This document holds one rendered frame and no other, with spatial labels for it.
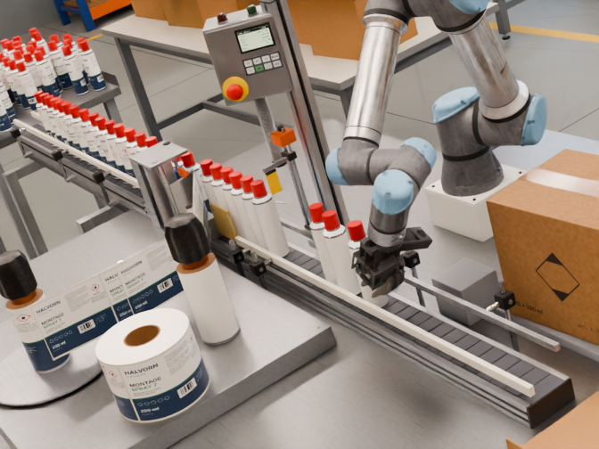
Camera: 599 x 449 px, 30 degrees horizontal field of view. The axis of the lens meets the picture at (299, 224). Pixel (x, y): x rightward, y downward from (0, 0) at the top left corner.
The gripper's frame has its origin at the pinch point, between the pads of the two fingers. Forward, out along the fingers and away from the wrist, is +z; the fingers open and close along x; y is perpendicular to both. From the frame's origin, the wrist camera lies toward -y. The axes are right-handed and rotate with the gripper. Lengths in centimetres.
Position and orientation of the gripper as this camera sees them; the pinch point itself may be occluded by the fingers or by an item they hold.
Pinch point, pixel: (384, 288)
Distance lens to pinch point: 238.2
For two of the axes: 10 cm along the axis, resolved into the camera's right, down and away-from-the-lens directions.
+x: 5.9, 6.4, -4.9
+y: -8.1, 4.4, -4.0
